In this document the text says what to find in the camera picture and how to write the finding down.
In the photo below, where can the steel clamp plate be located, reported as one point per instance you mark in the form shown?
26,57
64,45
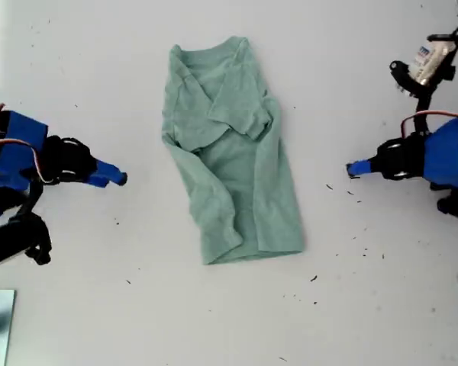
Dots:
2,328

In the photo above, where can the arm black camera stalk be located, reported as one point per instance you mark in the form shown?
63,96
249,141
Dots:
423,110

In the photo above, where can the green t-shirt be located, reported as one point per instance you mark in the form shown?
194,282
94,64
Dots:
233,171

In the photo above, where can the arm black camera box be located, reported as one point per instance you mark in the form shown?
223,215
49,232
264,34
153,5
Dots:
431,63
11,236

